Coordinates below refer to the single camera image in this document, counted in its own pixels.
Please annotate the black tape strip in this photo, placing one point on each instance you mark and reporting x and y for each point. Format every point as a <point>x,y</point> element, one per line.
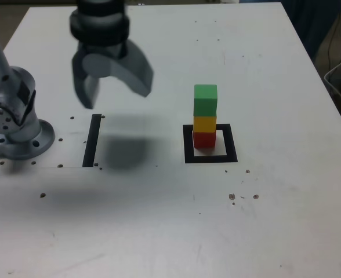
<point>91,142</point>

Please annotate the yellow cube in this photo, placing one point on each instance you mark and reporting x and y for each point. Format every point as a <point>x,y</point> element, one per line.
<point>204,124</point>

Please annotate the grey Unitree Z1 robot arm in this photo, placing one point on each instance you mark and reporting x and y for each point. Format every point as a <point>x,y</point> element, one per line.
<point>14,87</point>

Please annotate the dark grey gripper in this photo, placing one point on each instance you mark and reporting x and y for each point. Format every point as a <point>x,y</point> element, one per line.
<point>103,49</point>

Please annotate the red cube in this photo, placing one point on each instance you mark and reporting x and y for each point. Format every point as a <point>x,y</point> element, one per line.
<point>204,140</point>

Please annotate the black tape square outline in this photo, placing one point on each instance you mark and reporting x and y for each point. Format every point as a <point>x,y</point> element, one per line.
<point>231,144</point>

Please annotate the green cube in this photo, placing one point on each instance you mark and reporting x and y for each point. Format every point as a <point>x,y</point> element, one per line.
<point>205,101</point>

